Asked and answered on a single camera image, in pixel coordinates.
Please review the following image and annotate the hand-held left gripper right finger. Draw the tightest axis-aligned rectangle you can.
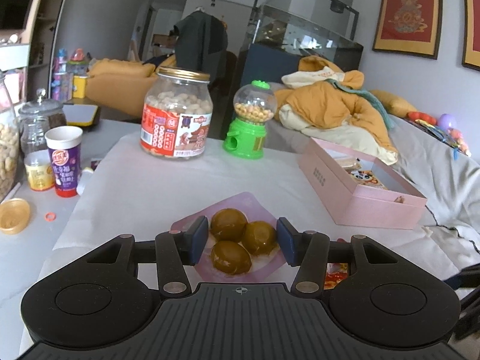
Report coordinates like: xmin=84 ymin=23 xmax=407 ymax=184
xmin=276 ymin=217 xmax=402 ymax=294

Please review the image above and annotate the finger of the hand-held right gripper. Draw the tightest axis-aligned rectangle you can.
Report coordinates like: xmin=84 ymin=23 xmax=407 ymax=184
xmin=444 ymin=263 xmax=480 ymax=342

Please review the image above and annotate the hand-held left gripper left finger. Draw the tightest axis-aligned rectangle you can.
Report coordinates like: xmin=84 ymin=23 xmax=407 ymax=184
xmin=86 ymin=215 xmax=209 ymax=295

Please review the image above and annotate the pink packet of brown eggs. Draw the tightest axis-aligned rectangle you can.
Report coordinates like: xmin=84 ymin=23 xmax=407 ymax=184
xmin=170 ymin=191 xmax=301 ymax=275

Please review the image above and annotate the pink cardboard box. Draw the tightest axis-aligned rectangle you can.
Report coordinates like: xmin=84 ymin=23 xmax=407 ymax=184
xmin=298 ymin=137 xmax=428 ymax=230

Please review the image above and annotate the pale snack packet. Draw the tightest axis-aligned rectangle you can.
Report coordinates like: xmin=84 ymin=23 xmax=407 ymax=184
xmin=335 ymin=155 xmax=362 ymax=170

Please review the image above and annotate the panda print snack packet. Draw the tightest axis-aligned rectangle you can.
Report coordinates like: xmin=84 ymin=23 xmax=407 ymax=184
xmin=345 ymin=169 xmax=389 ymax=192

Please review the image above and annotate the red snack packet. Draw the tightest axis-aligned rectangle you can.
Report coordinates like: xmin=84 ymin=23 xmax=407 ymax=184
xmin=324 ymin=262 xmax=352 ymax=290

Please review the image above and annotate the white paper table cover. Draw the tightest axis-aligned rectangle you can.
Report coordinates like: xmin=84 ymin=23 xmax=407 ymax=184
xmin=20 ymin=133 xmax=469 ymax=349

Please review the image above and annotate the plastic jar with red label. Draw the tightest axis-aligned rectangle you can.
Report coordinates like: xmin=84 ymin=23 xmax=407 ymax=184
xmin=139 ymin=66 xmax=214 ymax=161

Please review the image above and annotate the green gumball dispenser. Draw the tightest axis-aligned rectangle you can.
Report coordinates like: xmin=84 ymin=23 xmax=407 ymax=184
xmin=224 ymin=80 xmax=278 ymax=159

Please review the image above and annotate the grey cloth cover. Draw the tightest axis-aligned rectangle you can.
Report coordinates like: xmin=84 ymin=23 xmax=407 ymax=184
xmin=268 ymin=116 xmax=480 ymax=271

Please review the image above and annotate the orange and cream blanket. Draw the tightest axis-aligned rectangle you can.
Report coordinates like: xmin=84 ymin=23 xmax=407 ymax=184
xmin=275 ymin=55 xmax=399 ymax=166

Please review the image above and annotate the pile of colourful toys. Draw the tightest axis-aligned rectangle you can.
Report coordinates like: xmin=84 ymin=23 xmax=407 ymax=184
xmin=407 ymin=110 xmax=472 ymax=157

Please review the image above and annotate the purple and red paper cup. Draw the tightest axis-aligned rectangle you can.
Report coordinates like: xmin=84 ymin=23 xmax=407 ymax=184
xmin=45 ymin=126 xmax=84 ymax=198

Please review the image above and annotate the purple ball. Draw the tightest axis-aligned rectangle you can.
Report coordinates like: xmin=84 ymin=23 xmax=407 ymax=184
xmin=439 ymin=113 xmax=459 ymax=132

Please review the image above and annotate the yellow pillow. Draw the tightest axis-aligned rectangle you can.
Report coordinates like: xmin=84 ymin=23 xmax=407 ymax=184
xmin=369 ymin=90 xmax=419 ymax=119

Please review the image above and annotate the black and yellow tablet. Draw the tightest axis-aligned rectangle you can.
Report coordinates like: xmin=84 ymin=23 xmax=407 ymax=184
xmin=62 ymin=102 xmax=102 ymax=127

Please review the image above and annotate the small yellow jar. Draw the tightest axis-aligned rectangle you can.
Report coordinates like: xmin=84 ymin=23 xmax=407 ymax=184
xmin=23 ymin=150 xmax=57 ymax=192

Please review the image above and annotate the yellow sofa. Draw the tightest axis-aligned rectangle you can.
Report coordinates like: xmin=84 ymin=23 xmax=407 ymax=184
xmin=85 ymin=54 xmax=178 ymax=118

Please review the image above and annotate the glass fish tank cabinet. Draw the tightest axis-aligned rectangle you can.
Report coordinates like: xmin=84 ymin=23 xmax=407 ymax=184
xmin=238 ymin=0 xmax=364 ymax=84

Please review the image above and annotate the orange plastic lid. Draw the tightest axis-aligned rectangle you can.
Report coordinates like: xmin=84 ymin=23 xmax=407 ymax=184
xmin=0 ymin=199 xmax=31 ymax=235

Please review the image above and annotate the yellow box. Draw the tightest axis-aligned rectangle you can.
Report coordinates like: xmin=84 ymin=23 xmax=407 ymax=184
xmin=72 ymin=75 xmax=91 ymax=100

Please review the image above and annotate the glass jar with lid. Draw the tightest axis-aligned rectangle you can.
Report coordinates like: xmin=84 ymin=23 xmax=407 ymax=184
xmin=17 ymin=89 xmax=68 ymax=157

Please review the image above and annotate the dark hanging coat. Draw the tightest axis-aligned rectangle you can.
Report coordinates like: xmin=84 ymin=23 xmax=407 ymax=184
xmin=172 ymin=7 xmax=229 ymax=83

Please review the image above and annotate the large glass peanut jar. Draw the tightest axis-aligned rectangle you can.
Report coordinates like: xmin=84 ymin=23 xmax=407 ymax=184
xmin=0 ymin=70 xmax=21 ymax=204

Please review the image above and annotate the blue water bottle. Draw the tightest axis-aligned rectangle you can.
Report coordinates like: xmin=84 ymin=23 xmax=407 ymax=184
xmin=53 ymin=48 xmax=72 ymax=101

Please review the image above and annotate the red lid water bottle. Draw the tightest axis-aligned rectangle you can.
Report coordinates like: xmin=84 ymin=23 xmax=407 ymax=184
xmin=70 ymin=47 xmax=91 ymax=77

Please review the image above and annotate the beige shelf unit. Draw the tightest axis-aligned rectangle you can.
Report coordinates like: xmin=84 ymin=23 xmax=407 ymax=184
xmin=0 ymin=0 xmax=73 ymax=103

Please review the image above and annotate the red framed wall scroll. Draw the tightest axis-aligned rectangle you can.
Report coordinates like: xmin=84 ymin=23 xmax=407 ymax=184
xmin=372 ymin=0 xmax=443 ymax=60
xmin=461 ymin=0 xmax=480 ymax=72

